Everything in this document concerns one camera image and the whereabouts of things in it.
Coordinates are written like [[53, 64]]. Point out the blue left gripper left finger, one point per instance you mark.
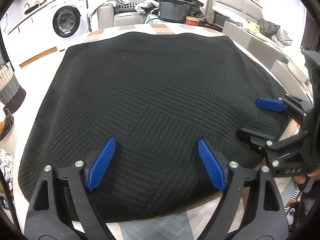
[[97, 163]]

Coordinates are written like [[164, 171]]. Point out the white washing machine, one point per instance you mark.
[[66, 21]]

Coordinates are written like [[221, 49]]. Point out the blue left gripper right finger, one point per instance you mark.
[[271, 104]]

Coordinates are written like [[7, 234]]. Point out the black knit sweater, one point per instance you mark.
[[157, 96]]

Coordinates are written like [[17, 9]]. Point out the red instant noodle cup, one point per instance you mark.
[[192, 21]]

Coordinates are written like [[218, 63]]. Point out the woven laundry basket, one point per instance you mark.
[[12, 93]]

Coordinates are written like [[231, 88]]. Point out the green toy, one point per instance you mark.
[[254, 29]]

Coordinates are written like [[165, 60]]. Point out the plaid table cloth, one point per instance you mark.
[[187, 222]]

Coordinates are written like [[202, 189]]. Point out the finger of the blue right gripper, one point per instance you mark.
[[215, 164]]

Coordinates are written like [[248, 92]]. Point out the person's right hand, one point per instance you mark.
[[302, 179]]

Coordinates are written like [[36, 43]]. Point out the beige trash bin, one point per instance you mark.
[[8, 131]]

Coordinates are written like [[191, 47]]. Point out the black rice cooker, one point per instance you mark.
[[174, 11]]

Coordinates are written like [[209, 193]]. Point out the grey sofa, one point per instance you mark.
[[120, 10]]

